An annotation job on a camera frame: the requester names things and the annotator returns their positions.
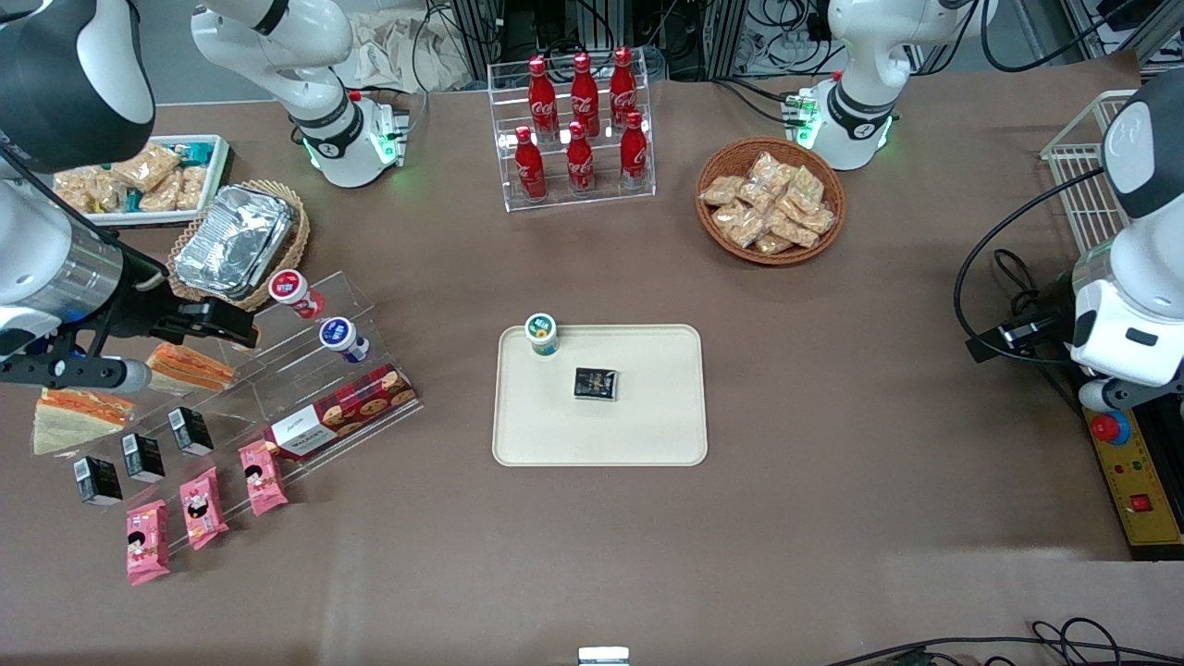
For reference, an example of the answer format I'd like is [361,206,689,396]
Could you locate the black arm base cable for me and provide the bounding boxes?
[708,76,808,127]

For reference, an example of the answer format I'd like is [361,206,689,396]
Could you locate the pink snack packet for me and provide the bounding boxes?
[238,439,290,518]
[179,466,230,552]
[126,499,173,588]

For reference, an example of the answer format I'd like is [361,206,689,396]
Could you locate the white plastic bin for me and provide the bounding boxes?
[51,134,232,228]

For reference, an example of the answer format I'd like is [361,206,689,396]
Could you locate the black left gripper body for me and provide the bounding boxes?
[1022,273,1079,364]

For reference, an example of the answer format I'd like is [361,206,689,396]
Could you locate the oval wicker basket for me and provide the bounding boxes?
[166,179,312,314]

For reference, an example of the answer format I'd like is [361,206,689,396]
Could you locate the black bar with grey end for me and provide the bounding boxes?
[1078,377,1184,413]
[0,354,152,392]

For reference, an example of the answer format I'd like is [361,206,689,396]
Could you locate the black floor cables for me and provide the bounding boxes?
[823,617,1184,666]

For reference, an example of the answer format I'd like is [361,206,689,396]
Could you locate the red tartan cookie box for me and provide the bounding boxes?
[265,364,419,462]

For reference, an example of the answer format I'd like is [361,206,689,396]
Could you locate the clear acrylic bottle rack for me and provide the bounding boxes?
[487,51,658,214]

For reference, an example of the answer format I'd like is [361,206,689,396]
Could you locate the red cola bottle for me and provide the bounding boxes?
[527,55,560,142]
[609,46,640,130]
[565,120,597,196]
[570,52,601,138]
[514,126,549,203]
[619,111,650,191]

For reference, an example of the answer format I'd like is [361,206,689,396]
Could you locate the aluminium foil container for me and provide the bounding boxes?
[174,184,297,300]

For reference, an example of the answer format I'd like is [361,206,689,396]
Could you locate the thin black base cable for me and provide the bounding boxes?
[405,0,484,123]

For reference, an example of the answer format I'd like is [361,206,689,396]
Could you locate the triangular sandwich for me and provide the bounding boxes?
[146,342,238,397]
[32,388,138,457]

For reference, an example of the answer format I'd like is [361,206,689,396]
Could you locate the cream plastic serving tray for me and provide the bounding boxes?
[492,324,709,468]

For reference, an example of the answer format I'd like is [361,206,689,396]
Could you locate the yellow black control box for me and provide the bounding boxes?
[1082,384,1184,562]

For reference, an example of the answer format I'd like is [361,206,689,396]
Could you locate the brown table cover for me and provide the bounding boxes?
[0,51,1184,666]

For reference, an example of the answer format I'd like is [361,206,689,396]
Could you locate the white wire rack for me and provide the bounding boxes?
[1041,90,1144,256]

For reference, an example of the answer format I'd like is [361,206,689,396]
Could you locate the blue lid yogurt cup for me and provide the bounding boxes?
[319,316,372,364]

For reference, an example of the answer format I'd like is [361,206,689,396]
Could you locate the round wicker basket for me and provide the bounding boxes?
[696,137,846,267]

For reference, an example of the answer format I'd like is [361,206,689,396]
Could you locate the clear acrylic stepped display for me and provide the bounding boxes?
[37,270,423,558]

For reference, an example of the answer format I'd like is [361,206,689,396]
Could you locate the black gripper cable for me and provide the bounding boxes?
[953,166,1111,367]

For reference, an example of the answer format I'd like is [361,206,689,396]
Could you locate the green lid yogurt cup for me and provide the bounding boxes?
[524,313,560,358]

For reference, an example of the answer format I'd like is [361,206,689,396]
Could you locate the aluminium frame structure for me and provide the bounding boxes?
[451,0,752,80]

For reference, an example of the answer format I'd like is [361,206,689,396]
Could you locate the red lid yogurt cup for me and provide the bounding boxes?
[268,269,327,321]

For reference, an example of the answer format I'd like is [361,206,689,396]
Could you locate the beige crumpled cloth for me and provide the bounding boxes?
[354,7,475,94]

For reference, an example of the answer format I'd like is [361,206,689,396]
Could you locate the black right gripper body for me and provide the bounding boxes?
[92,242,186,341]

